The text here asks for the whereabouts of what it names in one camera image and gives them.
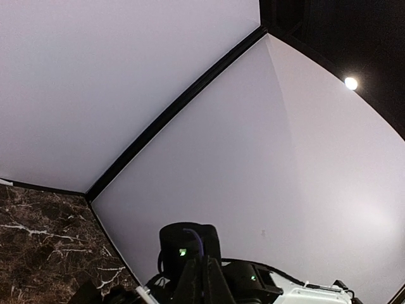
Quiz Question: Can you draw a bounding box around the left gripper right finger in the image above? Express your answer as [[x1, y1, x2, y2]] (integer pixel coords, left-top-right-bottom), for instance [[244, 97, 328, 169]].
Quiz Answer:
[[202, 256, 235, 304]]

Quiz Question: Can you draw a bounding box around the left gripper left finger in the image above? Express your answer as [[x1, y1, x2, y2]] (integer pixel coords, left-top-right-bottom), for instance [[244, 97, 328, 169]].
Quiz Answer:
[[172, 258, 203, 304]]

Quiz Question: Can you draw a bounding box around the purple cable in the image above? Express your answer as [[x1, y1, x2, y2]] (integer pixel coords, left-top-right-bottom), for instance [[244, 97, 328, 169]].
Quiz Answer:
[[182, 227, 206, 298]]

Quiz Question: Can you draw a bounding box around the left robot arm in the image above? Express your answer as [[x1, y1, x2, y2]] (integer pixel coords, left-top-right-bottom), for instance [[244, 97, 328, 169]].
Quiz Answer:
[[70, 222, 360, 304]]

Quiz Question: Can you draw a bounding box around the round ceiling light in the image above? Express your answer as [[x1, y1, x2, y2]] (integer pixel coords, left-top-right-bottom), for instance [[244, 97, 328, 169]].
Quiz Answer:
[[344, 77, 358, 91]]

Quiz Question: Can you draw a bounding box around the left black frame post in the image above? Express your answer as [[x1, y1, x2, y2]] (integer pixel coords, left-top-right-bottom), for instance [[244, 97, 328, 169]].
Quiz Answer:
[[85, 25, 268, 204]]

